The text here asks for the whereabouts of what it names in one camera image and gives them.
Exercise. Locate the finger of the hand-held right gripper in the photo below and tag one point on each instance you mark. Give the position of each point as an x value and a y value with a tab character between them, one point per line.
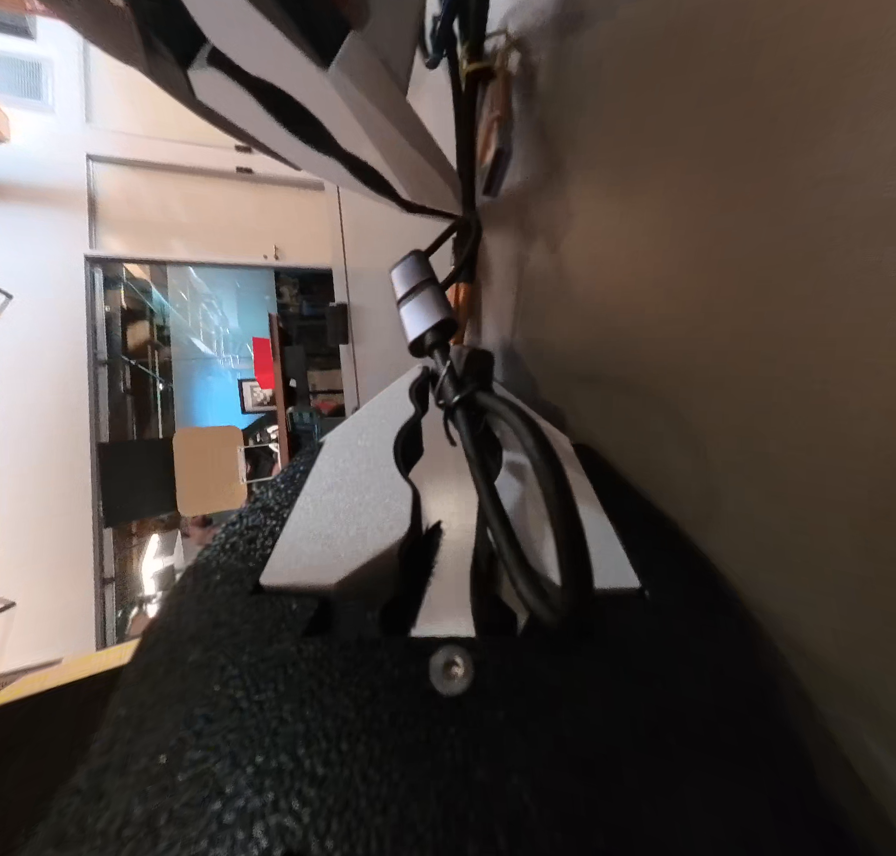
245	16
238	104

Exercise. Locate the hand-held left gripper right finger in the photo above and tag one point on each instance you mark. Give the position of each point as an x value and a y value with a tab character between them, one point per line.
607	558

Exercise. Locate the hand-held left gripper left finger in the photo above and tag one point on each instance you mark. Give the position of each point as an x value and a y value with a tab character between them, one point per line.
336	492

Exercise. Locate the usb plug with orange tab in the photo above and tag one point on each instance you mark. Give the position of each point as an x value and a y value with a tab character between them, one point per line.
497	142

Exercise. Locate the cardboard piece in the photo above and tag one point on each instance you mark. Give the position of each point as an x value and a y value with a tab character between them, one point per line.
210	468

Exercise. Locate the red sign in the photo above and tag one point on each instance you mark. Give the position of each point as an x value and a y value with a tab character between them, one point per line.
263	363

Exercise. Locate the glass door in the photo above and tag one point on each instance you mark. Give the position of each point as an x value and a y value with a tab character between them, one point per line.
210	324

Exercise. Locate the wall vent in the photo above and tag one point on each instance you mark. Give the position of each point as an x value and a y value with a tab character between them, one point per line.
24	79

